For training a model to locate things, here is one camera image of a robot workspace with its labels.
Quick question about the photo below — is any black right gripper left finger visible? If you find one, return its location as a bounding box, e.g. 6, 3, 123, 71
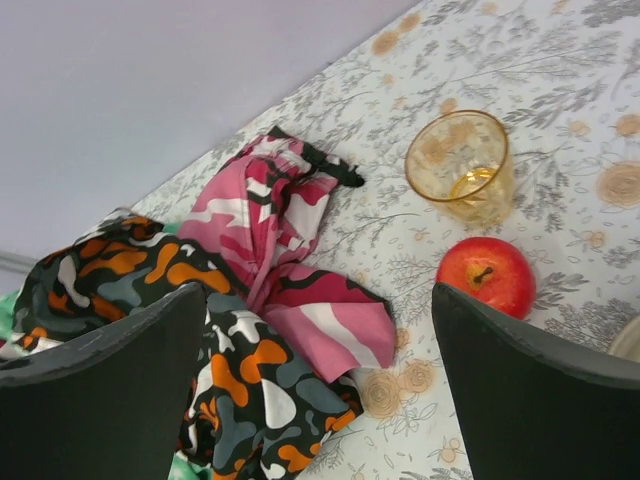
1, 283, 206, 479

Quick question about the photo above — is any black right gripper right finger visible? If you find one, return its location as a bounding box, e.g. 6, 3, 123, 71
431, 283, 639, 480

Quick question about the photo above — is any green tie-dye cloth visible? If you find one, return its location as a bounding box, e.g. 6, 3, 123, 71
1, 217, 228, 479

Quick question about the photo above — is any orange grey camouflage cloth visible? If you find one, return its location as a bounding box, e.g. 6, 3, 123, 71
1, 211, 363, 479

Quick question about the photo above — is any pink camouflage cloth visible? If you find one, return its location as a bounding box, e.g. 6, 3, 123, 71
178, 126, 396, 382

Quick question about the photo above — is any beige metal bowl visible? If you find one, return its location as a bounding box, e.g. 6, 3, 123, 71
608, 316, 640, 363

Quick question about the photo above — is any red apple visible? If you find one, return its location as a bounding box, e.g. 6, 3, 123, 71
435, 237, 536, 321

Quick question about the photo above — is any floral patterned table mat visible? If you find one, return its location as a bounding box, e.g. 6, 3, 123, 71
136, 1, 639, 479

